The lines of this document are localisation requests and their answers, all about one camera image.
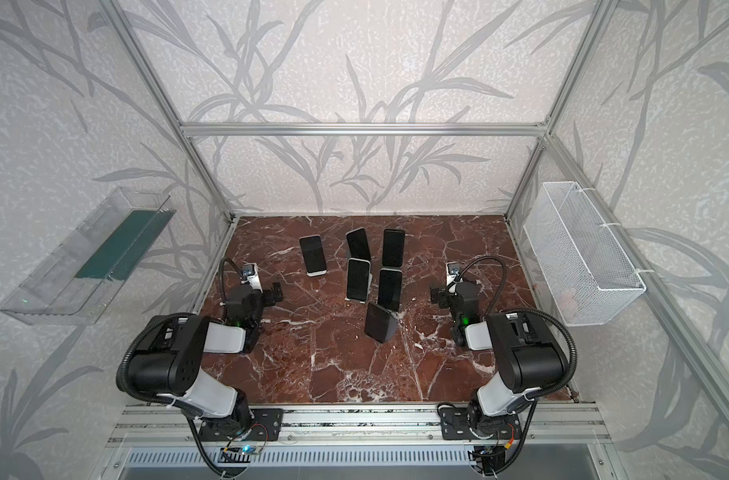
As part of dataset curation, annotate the black phone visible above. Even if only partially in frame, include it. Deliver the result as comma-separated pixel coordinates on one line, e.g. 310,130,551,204
377,268,403,312
364,303,399,344
381,229,405,268
346,228,371,261

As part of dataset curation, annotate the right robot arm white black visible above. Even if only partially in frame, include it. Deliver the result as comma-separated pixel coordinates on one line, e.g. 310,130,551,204
430,282,578,430

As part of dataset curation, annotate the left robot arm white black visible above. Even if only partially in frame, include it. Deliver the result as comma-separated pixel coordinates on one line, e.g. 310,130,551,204
116,282,284,429

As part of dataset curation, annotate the phone with white edge far-left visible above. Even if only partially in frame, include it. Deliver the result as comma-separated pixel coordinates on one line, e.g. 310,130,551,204
300,235,328,277

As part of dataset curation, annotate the green mat in tray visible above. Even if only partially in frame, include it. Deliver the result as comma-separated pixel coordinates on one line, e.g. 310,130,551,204
76,210,176,281

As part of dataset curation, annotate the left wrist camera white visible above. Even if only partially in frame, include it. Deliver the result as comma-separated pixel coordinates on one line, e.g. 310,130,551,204
242,263,262,291

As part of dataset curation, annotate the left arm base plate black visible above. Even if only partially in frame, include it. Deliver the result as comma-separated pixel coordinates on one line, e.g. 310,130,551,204
198,408,284,442

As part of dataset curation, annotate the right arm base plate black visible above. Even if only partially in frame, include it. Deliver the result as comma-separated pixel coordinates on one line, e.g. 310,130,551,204
436,403,522,443

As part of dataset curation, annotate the white wire mesh basket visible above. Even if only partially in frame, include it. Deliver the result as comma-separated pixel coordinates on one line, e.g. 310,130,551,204
524,181,646,326

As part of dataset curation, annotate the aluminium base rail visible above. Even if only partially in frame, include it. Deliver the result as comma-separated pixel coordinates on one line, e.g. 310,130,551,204
106,401,612,448

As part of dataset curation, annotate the clear acrylic wall tray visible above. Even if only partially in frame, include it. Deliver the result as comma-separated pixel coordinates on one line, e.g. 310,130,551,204
0,187,176,326

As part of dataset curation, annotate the horizontal aluminium frame bar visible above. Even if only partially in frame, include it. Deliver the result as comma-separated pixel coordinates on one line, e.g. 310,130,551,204
180,122,546,137

